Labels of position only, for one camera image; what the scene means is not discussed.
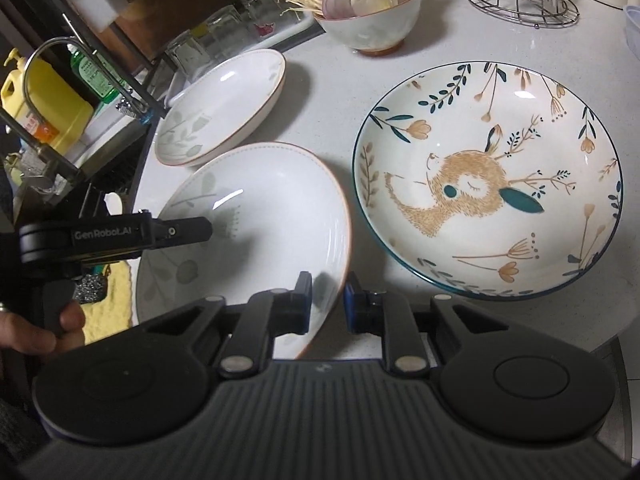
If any white floral plate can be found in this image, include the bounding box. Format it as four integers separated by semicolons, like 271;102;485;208
154;49;286;167
134;142;352;359

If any deer pattern plate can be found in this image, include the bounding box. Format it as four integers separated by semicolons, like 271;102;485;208
352;61;624;301

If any pale blue plastic bowl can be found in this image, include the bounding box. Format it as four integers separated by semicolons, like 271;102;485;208
624;4;640;58

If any person's left hand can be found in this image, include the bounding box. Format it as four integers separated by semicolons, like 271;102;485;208
0;301;86;358

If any yellow dish cloth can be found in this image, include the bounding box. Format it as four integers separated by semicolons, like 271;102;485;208
76;261;132;344

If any yellow detergent jug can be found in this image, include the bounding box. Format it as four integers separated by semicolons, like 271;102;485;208
1;48;93;155

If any chrome small faucet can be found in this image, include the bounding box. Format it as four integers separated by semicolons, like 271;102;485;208
4;41;129;141

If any green dish soap bottle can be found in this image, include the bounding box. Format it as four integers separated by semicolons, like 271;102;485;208
67;44;118;105

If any drinking glass left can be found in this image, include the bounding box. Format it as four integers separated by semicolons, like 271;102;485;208
166;30;210;82

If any drinking glass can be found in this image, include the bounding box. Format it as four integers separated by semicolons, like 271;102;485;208
166;30;210;82
204;4;254;61
241;0;302;40

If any black dish rack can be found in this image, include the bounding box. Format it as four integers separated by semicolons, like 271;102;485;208
0;0;321;122

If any drinking glass middle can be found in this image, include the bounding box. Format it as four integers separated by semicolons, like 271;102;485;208
204;4;254;61

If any drinking glass right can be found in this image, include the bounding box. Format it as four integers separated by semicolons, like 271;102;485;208
241;0;302;40

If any bowl with onion and mushrooms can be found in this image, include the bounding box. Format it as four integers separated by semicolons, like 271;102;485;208
314;0;421;56

